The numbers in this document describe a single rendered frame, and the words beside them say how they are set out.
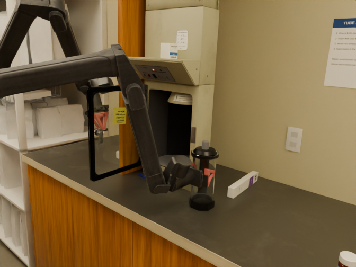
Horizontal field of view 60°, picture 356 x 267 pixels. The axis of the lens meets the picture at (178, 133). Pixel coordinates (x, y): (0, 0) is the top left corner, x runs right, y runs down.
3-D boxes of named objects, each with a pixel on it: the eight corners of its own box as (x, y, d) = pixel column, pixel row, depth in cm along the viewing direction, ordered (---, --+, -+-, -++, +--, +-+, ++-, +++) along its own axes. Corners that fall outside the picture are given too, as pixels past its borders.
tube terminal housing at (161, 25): (175, 161, 176) (180, 17, 157) (223, 177, 156) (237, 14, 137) (142, 172, 157) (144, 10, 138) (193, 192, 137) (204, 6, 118)
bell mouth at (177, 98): (184, 98, 156) (184, 87, 155) (213, 103, 145) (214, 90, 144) (159, 101, 143) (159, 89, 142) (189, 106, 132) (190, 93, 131)
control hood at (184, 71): (143, 79, 146) (144, 56, 143) (199, 85, 126) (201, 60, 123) (124, 79, 137) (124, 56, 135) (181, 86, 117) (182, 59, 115)
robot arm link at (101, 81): (76, 71, 131) (78, 88, 127) (102, 63, 130) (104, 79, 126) (89, 86, 141) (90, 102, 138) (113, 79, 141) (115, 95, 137)
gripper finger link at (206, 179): (204, 160, 122) (189, 166, 115) (220, 165, 118) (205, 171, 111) (203, 176, 124) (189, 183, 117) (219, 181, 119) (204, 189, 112)
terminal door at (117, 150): (142, 165, 154) (143, 83, 144) (90, 183, 131) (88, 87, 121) (141, 165, 155) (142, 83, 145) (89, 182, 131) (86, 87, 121)
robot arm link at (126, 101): (114, 71, 85) (122, 89, 76) (134, 65, 86) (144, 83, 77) (144, 179, 111) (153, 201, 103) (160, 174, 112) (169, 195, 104)
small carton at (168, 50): (168, 58, 130) (168, 43, 128) (177, 59, 127) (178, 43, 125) (160, 58, 126) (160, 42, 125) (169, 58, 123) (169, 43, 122)
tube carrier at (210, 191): (198, 194, 133) (202, 146, 128) (220, 202, 127) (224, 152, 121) (183, 202, 125) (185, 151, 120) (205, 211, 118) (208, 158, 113)
